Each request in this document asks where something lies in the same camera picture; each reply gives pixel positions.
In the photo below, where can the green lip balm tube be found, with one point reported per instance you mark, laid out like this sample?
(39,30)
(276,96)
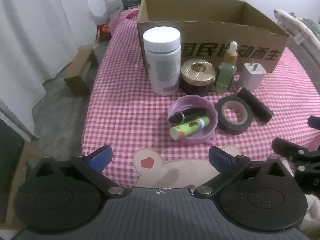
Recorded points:
(190,127)

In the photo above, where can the white charger plug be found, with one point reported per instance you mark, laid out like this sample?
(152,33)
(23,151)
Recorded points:
(251,77)

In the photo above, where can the green dropper bottle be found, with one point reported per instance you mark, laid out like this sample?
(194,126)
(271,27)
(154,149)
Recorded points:
(226,75)

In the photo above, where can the black rectangular tube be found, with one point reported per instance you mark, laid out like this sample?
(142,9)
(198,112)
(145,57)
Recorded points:
(255,105)

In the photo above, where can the brown cardboard box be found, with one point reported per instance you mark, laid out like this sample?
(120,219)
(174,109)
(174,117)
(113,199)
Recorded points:
(205,32)

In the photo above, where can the small cardboard box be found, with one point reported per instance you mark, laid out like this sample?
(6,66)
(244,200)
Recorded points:
(77,72)

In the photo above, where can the red packet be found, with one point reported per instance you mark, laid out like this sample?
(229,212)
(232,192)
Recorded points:
(103,32)

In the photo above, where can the gold lid jar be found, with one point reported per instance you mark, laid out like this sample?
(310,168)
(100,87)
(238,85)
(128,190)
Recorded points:
(197,68)

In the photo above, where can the black tape roll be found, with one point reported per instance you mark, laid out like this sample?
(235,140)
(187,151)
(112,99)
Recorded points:
(221,120)

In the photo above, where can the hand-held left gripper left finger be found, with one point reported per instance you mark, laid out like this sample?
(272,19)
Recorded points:
(100,156)

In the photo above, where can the black lipstick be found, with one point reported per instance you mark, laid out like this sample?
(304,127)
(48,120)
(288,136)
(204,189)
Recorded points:
(187,115)

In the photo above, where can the purple plastic bowl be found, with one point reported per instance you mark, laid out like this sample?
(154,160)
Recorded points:
(210,120)

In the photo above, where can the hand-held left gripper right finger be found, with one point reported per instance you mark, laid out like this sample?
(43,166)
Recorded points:
(220,158)

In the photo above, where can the white plush toy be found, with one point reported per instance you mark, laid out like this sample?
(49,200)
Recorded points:
(295,25)

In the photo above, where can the white plastic bottle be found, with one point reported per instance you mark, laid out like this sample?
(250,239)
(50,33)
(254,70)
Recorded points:
(162,65)

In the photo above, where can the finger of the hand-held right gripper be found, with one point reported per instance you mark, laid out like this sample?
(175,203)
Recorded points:
(287,148)
(315,123)

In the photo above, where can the white curtain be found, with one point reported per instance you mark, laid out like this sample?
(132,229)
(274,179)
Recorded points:
(37,30)

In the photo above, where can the white fluffy cloth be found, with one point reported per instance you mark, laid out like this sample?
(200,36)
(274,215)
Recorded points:
(311,212)

